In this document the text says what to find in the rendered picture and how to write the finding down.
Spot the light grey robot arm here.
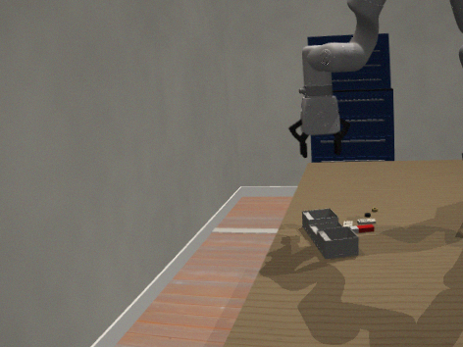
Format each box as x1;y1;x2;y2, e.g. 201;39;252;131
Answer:
299;0;463;96

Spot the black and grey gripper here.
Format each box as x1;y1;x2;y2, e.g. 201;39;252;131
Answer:
288;95;350;158

